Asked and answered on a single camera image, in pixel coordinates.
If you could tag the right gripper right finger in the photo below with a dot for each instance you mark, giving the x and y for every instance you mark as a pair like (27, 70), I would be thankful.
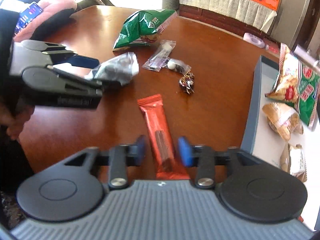
(203, 158)

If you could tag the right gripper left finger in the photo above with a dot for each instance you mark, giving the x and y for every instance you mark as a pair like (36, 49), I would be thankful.
(120, 158)

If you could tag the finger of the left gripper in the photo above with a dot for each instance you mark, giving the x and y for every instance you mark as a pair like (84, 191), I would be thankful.
(83, 61)
(77, 79)

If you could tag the clear bag dark snacks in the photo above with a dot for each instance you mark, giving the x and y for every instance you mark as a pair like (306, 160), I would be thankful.
(118, 71)

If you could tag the red orange snack bar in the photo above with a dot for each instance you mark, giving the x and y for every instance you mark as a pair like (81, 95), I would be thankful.
(167, 165)

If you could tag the small clear candy packet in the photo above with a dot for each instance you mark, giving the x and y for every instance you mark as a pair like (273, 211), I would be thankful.
(161, 59)

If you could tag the green snack bag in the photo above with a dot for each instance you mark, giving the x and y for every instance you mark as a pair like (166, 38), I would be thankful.
(296, 85)
(143, 28)

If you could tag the brown gold foil candy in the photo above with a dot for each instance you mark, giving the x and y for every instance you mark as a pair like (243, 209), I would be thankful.
(187, 82)

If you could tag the tan pastry packet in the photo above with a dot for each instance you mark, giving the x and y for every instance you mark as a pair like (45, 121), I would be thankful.
(283, 119)

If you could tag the hand holding phone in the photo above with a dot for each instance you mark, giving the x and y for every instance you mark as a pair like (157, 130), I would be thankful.
(55, 13)

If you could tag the smartphone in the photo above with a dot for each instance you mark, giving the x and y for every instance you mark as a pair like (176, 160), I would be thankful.
(27, 16)

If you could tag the purple white bottle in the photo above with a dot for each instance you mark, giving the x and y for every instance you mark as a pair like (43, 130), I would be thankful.
(258, 42)

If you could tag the pink floor scale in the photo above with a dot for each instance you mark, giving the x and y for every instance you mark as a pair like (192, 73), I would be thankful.
(272, 47)

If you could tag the TV cabinet with white cloth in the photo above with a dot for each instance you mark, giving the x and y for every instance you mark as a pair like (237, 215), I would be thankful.
(236, 16)

